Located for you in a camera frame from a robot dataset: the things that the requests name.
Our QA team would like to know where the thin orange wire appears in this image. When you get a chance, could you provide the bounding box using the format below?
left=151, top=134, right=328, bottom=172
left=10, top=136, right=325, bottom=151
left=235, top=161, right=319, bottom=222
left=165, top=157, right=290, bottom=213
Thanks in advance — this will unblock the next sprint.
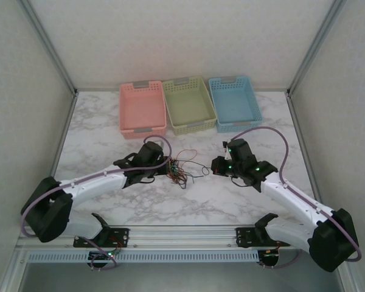
left=167, top=165, right=191, bottom=190

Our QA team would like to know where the pink plastic basket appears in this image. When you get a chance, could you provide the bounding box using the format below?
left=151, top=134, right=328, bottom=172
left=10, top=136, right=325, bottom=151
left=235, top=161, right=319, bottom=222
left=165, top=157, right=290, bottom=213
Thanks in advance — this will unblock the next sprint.
left=119, top=80, right=167, bottom=140

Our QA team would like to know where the blue plastic basket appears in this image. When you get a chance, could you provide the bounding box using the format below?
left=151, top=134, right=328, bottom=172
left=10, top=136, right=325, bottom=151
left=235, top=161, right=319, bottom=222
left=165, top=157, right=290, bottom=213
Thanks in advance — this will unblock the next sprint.
left=207, top=75, right=264, bottom=134

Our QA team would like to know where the green plastic basket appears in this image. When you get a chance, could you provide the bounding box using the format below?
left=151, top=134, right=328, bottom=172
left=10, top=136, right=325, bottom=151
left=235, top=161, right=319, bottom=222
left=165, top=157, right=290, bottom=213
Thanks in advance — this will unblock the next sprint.
left=162, top=75, right=217, bottom=136

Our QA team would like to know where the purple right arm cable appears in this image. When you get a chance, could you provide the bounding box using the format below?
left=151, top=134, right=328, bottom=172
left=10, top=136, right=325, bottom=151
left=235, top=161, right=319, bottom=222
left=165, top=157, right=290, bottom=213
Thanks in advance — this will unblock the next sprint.
left=229, top=126, right=362, bottom=271

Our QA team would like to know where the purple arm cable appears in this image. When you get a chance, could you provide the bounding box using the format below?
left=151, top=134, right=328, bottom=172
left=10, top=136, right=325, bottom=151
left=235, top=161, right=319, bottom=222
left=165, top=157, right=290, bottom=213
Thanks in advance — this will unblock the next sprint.
left=229, top=126, right=362, bottom=271
left=20, top=136, right=173, bottom=271

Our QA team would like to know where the aluminium table edge rail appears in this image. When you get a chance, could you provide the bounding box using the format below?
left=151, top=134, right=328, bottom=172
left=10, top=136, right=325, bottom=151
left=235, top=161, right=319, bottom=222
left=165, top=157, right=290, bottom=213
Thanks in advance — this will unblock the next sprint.
left=47, top=91, right=80, bottom=183
left=285, top=92, right=322, bottom=210

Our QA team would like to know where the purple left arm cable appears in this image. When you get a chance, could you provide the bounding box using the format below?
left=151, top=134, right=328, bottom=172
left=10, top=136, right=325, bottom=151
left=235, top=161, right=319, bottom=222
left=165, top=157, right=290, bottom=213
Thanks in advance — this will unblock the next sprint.
left=20, top=136, right=173, bottom=271

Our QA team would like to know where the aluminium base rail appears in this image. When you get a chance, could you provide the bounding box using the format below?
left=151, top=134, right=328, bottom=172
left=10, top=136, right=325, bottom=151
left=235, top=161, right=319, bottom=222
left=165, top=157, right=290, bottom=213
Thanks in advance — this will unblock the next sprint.
left=16, top=224, right=313, bottom=253

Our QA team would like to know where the slotted white cable duct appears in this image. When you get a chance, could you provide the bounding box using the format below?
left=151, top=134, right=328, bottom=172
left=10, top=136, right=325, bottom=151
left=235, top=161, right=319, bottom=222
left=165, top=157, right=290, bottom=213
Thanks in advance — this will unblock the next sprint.
left=27, top=251, right=260, bottom=264

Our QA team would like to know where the aluminium frame post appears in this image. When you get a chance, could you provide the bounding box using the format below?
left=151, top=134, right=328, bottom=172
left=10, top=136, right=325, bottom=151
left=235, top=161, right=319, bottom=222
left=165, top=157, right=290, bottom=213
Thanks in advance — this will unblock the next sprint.
left=23, top=0, right=79, bottom=97
left=285, top=0, right=349, bottom=97

